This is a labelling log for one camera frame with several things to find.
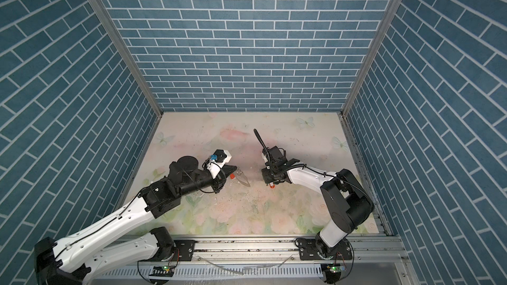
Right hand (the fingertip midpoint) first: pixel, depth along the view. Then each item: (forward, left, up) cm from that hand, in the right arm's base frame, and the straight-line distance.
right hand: (265, 172), depth 92 cm
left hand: (-11, +9, +21) cm, 26 cm away
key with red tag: (-5, -3, -3) cm, 7 cm away
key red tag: (-14, +10, +22) cm, 28 cm away
